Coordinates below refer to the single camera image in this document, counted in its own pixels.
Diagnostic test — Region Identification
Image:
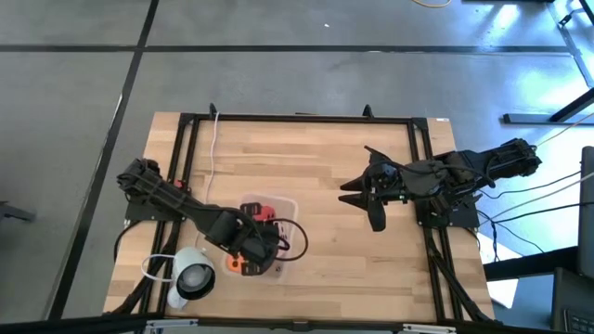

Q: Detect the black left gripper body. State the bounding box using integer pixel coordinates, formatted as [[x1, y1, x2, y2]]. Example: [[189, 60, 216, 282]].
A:
[[226, 212, 283, 271]]

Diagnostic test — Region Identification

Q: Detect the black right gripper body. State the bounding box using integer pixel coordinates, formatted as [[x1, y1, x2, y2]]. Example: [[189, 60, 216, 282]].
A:
[[364, 156, 410, 206]]

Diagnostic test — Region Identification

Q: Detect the large red foam die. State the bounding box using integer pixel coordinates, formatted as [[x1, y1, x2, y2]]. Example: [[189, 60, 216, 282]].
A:
[[252, 202, 278, 225]]

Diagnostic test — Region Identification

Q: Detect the clear plastic container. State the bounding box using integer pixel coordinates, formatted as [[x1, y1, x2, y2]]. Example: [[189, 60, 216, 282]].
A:
[[224, 193, 299, 280]]

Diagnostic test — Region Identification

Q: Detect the black desk beam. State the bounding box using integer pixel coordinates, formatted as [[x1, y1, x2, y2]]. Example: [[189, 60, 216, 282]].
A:
[[482, 245, 580, 282]]

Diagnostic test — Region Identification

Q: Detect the black desk leg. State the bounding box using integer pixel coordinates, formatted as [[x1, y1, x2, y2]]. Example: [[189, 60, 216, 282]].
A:
[[502, 86, 594, 126]]

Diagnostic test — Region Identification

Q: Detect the black desk top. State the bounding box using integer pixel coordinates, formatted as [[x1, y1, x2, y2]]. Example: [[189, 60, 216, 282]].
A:
[[576, 145, 594, 280]]

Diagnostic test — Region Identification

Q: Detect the black overhead crossbar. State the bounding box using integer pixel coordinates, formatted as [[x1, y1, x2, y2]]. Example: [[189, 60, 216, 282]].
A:
[[0, 313, 594, 334]]

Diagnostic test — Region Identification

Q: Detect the black keyboard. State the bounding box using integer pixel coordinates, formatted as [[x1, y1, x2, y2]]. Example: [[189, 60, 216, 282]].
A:
[[550, 267, 594, 334]]

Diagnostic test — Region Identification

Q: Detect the grey metal desk leg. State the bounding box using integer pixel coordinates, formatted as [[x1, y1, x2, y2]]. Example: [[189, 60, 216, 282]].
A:
[[546, 0, 594, 89]]

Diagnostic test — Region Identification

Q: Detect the grey chair base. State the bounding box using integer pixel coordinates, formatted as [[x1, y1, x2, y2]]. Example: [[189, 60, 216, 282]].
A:
[[0, 200, 37, 225]]

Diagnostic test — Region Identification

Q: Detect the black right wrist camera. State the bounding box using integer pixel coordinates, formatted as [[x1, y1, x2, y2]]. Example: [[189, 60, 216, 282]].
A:
[[368, 203, 388, 233]]

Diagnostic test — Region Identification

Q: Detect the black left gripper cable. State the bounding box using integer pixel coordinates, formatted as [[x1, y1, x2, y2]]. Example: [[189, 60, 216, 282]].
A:
[[272, 217, 310, 263]]

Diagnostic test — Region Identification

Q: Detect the white dome camera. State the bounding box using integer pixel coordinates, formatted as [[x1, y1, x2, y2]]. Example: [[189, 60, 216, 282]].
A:
[[165, 246, 217, 310]]

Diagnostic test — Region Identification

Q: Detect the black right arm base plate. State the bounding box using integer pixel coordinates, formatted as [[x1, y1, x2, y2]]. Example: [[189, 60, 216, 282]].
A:
[[413, 191, 481, 229]]

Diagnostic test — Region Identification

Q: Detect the black aluminium table frame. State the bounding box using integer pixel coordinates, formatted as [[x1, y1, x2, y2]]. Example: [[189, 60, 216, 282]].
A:
[[104, 102, 500, 326]]

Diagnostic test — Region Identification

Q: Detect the white cable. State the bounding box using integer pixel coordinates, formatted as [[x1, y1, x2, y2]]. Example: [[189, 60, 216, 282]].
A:
[[140, 110, 222, 284]]

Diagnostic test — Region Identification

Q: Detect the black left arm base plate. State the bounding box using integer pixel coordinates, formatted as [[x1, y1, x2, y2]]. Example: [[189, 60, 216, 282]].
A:
[[124, 184, 190, 224]]

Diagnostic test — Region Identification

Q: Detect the black floor cable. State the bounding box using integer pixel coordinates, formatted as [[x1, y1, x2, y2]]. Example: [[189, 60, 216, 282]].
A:
[[477, 200, 594, 256], [475, 170, 594, 201]]

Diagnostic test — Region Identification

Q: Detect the beige cable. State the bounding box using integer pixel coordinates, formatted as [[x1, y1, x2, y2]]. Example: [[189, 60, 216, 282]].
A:
[[533, 110, 594, 149]]

